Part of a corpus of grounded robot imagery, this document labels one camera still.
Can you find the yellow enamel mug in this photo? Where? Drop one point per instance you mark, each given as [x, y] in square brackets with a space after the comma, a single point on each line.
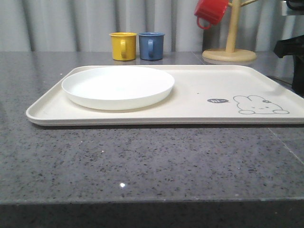
[123, 46]

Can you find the blue enamel mug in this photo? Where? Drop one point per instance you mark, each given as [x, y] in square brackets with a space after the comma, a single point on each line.
[151, 45]

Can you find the wooden mug tree stand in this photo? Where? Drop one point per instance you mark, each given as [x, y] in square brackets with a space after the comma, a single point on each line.
[230, 53]

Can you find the beige rabbit serving tray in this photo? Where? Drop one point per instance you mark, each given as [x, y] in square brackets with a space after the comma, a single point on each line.
[202, 94]

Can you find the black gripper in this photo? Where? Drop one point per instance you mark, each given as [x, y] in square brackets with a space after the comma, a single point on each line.
[293, 47]

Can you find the red enamel mug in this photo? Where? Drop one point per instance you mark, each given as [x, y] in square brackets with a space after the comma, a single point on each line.
[211, 11]

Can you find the grey curtain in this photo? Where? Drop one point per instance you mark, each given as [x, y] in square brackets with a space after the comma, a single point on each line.
[85, 25]

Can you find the white round plate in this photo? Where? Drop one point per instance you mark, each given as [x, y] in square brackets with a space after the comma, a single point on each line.
[118, 88]

